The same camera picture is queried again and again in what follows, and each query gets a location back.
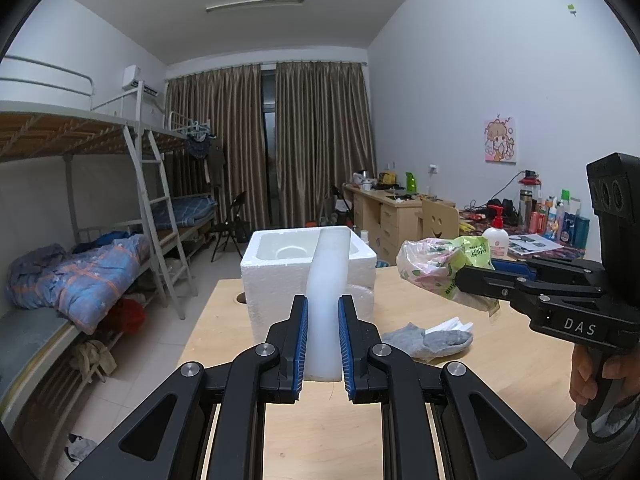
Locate grey sock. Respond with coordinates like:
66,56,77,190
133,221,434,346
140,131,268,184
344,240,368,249
381,323,473,362

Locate green pink plastic bag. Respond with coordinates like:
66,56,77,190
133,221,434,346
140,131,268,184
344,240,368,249
396,236,500,315

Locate white foam strip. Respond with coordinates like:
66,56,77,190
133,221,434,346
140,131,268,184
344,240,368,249
305,226,350,382

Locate white cloth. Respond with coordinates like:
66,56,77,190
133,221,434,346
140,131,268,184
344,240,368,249
424,316,474,335

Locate person's right hand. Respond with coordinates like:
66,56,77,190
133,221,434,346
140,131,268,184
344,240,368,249
568,342,640,406

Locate white lotion pump bottle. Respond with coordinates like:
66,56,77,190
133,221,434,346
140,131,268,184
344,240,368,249
483,205,509,259

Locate toiletry bottles cluster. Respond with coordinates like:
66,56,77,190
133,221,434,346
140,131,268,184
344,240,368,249
518,170,590,250

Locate wooden smiley face chair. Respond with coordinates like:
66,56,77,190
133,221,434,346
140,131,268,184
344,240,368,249
418,198,460,240

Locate white styrofoam box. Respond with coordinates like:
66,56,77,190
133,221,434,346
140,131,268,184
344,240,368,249
241,226,376,342

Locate grey jacket sleeve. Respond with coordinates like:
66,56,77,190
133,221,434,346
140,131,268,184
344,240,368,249
572,401,639,479

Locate wooden desk with drawers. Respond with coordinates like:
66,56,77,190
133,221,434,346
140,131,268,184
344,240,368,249
342,184,422,266

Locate green bottle on desk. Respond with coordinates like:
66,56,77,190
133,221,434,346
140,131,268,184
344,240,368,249
406,171,418,194

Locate black folding chair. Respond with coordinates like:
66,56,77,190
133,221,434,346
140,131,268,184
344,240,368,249
210,191,246,262

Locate blue plaid quilt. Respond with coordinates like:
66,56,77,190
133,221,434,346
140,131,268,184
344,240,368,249
6,234,151,335

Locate metal bunk bed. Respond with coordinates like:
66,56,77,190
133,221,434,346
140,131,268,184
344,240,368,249
1,54,210,431

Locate brown striped curtains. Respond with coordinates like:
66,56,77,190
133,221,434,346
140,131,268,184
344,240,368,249
166,61,376,229

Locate white air conditioner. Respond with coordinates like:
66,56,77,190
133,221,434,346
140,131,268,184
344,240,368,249
122,65,158,98

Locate ceiling tube light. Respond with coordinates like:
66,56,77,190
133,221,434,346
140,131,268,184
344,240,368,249
205,0,306,13

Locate anime girl wall picture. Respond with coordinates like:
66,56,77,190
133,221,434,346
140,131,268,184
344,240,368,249
484,115,516,164

